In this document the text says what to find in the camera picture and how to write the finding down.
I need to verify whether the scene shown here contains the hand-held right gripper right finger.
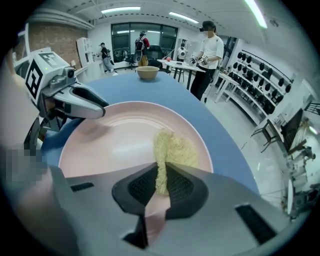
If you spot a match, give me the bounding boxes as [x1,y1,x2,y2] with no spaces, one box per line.
[148,161,291,256]

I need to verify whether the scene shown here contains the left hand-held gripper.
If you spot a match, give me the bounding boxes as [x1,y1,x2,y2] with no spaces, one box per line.
[23,50,110,131]

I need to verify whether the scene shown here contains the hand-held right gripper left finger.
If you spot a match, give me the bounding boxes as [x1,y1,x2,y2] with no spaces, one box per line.
[49,161,159,256]

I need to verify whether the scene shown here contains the pink plate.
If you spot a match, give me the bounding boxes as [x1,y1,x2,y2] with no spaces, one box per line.
[58,101,214,226]

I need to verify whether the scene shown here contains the yellow sponge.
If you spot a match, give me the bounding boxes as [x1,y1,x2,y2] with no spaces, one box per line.
[152,128,200,196]

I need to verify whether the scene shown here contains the person's left forearm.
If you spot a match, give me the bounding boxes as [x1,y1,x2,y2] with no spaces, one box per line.
[1,57,38,153]

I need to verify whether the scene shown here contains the white counter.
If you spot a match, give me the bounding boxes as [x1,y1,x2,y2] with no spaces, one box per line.
[74,58,106,84]

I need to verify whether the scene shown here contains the white shelf cabinet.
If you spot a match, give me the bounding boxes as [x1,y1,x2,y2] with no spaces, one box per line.
[76,37,95,70]

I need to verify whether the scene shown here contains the tan bowl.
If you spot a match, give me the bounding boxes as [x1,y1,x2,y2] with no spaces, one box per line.
[135,66,160,81]

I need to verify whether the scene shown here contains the dark framed window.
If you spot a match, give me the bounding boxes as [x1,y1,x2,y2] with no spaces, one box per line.
[111,22,179,70]

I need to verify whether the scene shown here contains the black office chair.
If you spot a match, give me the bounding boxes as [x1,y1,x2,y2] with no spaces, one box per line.
[124,44,164,71]

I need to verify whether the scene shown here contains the white table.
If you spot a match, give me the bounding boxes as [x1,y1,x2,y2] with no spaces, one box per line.
[156,58,207,91]

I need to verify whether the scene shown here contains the ceiling light panel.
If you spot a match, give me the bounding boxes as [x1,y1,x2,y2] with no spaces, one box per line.
[168,11,200,24]
[101,6,135,15]
[243,0,268,29]

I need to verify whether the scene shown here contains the row of black headsets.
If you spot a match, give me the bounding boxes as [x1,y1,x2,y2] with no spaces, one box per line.
[232,51,293,115]

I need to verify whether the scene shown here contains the white wall rack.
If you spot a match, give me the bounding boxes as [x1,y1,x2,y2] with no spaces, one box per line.
[215,48,295,126]

